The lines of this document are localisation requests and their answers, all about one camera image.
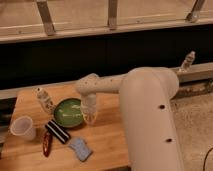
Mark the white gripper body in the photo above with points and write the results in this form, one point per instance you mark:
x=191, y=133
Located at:
x=88, y=104

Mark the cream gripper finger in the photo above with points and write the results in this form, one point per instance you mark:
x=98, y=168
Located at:
x=87, y=119
x=94, y=117

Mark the green ceramic bowl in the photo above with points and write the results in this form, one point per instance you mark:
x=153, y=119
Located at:
x=68, y=113

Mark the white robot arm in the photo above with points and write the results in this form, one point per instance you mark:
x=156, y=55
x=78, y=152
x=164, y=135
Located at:
x=144, y=98

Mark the black white striped case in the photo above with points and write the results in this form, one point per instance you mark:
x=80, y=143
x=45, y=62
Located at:
x=62, y=135

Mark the blue sponge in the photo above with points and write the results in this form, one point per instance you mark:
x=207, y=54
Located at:
x=79, y=146

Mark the lying clear plastic bottle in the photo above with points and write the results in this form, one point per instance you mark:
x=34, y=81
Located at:
x=45, y=100

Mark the clear plastic cup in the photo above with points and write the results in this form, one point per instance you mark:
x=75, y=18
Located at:
x=23, y=127

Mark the standing clear bottle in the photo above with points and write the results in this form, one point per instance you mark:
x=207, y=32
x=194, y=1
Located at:
x=188, y=61

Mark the middle metal bracket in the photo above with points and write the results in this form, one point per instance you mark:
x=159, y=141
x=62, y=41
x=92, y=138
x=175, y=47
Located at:
x=112, y=14

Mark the metal bracket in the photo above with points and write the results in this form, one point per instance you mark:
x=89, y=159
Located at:
x=193, y=15
x=45, y=15
x=112, y=14

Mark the left metal bracket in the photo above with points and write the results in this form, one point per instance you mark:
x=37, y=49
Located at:
x=45, y=15

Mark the right metal bracket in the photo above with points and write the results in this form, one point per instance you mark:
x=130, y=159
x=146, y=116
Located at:
x=193, y=15

